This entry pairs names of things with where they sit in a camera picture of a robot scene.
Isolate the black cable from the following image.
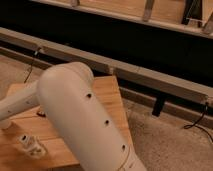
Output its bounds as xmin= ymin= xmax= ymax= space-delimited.
xmin=182 ymin=103 xmax=213 ymax=142
xmin=23 ymin=49 xmax=42 ymax=84

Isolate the grey metal frame rail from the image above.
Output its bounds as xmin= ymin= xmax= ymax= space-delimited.
xmin=0 ymin=27 xmax=213 ymax=107

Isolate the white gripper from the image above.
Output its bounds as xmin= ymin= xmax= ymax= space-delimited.
xmin=19 ymin=134 xmax=47 ymax=158

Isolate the black cable right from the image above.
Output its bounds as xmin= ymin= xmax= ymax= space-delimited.
xmin=182 ymin=103 xmax=213 ymax=142

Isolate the black cable left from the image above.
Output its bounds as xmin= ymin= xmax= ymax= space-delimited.
xmin=23 ymin=49 xmax=42 ymax=84

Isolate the black rail bracket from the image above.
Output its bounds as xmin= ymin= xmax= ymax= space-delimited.
xmin=152 ymin=95 xmax=166 ymax=117

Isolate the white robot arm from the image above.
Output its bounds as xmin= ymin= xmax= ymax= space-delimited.
xmin=0 ymin=62 xmax=147 ymax=171

